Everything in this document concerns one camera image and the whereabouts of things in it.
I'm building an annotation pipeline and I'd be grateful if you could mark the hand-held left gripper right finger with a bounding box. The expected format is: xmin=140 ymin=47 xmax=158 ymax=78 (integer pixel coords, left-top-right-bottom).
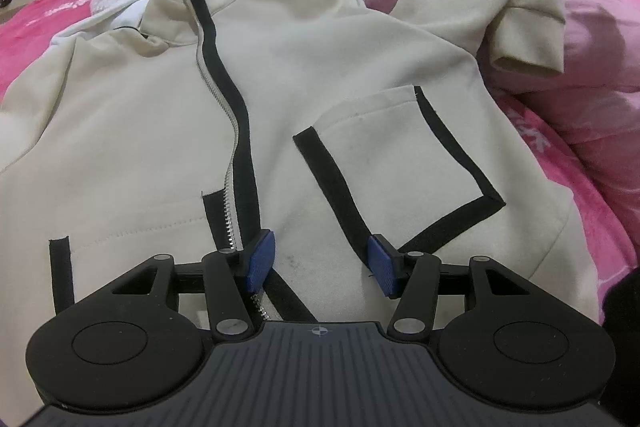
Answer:
xmin=367 ymin=234 xmax=538 ymax=340

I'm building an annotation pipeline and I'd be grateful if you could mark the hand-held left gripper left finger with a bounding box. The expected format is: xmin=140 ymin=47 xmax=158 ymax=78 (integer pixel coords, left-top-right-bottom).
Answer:
xmin=107 ymin=229 xmax=277 ymax=340

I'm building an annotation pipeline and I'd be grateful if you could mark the beige zip jacket black trim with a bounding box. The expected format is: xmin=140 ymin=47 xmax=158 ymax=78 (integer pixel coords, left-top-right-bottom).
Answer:
xmin=0 ymin=0 xmax=601 ymax=338

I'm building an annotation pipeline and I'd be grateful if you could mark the pink quilt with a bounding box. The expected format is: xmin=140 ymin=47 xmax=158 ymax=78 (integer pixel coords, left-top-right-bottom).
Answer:
xmin=357 ymin=0 xmax=640 ymax=228

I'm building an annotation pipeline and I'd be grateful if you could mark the pink floral blanket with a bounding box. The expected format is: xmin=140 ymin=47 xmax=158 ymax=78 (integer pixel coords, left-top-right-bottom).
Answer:
xmin=0 ymin=0 xmax=640 ymax=323

